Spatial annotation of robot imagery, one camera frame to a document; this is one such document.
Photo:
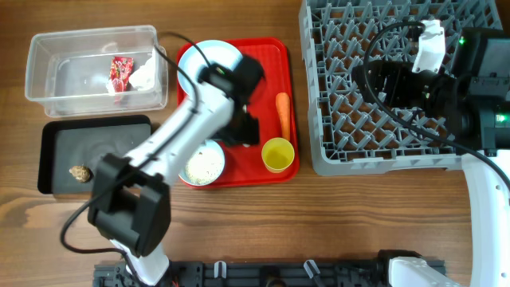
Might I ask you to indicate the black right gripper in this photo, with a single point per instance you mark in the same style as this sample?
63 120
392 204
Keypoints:
379 84

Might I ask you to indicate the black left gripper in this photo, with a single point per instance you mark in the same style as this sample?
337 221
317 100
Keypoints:
249 134

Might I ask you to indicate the light blue rice bowl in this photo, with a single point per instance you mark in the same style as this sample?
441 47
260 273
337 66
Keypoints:
203 167

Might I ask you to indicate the white rice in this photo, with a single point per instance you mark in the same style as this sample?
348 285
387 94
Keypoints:
205 165

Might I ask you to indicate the red snack wrapper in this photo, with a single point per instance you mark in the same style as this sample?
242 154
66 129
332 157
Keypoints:
120 71

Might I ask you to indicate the brown food scrap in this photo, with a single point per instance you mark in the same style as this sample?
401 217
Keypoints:
81 174

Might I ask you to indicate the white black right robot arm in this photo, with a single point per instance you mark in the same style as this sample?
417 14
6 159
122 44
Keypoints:
466 108

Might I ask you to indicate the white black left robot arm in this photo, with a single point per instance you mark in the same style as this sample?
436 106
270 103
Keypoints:
130 204

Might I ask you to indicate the grey dishwasher rack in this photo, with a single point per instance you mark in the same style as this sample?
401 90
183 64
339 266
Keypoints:
349 136

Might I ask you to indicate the clear plastic waste bin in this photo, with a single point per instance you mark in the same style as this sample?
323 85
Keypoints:
67 72

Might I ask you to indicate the black waste tray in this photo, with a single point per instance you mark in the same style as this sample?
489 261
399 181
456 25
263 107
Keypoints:
69 143

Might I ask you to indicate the red serving tray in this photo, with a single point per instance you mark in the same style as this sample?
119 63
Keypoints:
244 165

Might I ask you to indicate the yellow plastic cup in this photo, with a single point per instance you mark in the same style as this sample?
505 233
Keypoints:
277 154

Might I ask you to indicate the orange carrot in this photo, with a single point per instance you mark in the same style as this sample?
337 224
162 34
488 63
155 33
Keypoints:
284 108

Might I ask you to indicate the light blue plate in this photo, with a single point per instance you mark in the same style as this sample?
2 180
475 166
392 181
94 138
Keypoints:
216 52

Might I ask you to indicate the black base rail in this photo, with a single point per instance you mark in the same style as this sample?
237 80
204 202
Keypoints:
341 273

